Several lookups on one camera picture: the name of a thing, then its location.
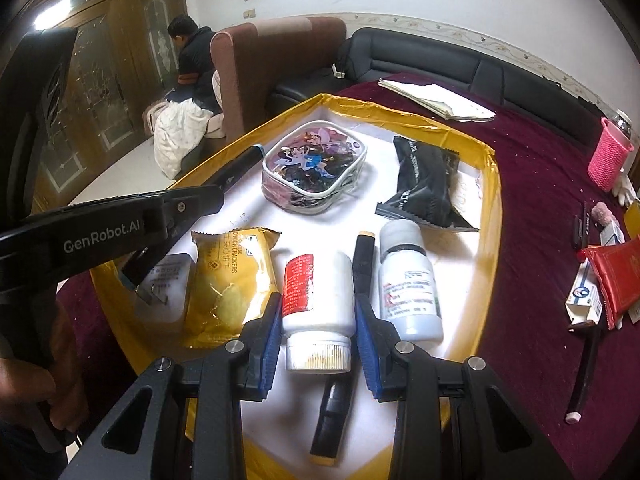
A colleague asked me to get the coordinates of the black pen white tip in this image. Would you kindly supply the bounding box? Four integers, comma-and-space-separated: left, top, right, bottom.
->
565, 330, 601, 423

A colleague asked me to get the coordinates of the small blue white box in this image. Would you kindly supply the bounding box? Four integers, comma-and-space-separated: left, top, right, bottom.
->
600, 220, 626, 246

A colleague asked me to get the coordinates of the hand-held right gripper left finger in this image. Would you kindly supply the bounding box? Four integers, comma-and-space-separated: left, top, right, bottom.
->
57, 292, 283, 480

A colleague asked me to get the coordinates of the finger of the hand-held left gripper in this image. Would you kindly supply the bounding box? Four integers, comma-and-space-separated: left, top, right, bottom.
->
162, 185, 226, 251
120, 230, 181, 306

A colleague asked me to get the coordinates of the wooden glass-panel door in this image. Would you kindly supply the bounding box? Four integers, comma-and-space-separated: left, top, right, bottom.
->
30, 0, 188, 211

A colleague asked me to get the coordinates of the white cardboard tube box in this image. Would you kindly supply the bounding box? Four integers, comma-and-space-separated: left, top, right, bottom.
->
565, 260, 608, 326

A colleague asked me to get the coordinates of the white bottle with grey label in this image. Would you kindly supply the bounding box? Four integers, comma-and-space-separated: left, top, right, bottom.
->
378, 220, 445, 341

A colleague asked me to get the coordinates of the white quilted cloth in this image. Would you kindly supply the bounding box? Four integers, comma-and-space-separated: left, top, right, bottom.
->
152, 100, 213, 181

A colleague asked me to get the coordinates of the black leather sofa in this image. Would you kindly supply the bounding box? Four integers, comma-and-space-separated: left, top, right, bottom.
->
270, 27, 608, 146

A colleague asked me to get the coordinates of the pink fluffy pompom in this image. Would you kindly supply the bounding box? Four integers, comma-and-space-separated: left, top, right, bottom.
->
591, 201, 616, 226

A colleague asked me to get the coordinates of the red foil packet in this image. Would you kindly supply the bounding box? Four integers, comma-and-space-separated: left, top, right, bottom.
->
580, 235, 640, 331

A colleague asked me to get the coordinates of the white paper notebook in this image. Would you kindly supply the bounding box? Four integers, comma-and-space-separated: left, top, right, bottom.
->
378, 77, 497, 122

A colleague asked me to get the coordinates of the brown armchair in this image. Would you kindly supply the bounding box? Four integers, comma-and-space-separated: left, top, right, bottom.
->
210, 16, 347, 146

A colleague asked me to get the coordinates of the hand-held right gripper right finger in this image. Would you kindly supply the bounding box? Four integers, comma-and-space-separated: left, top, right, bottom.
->
355, 305, 576, 480

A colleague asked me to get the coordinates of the white bottle with red label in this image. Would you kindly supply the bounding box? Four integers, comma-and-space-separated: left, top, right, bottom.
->
282, 252, 357, 373

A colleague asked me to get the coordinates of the person's left hand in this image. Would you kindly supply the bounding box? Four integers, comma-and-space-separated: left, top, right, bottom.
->
0, 305, 88, 433

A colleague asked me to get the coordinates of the yellow cracker packet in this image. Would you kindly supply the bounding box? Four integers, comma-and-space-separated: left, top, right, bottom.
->
182, 227, 283, 351

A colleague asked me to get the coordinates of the black marker with teal cap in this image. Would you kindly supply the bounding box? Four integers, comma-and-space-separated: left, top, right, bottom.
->
200, 144, 265, 196

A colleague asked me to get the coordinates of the bottle in pink knitted sleeve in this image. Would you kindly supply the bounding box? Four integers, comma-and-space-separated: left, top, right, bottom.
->
587, 110, 636, 192

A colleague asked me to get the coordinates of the maroon velvet tablecloth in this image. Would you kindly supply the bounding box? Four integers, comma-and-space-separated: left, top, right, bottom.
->
55, 72, 640, 480

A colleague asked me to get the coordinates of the white charger plug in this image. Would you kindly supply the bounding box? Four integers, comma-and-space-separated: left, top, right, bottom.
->
134, 252, 197, 326

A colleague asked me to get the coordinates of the clear cartoon print pouch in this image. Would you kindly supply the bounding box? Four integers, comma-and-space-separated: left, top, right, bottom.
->
261, 120, 368, 216

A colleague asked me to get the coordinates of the black snack packet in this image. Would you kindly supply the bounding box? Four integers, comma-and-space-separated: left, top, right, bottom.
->
376, 135, 481, 233

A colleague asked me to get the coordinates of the black marker with beige cap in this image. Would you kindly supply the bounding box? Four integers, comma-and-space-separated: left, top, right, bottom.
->
310, 231, 376, 466

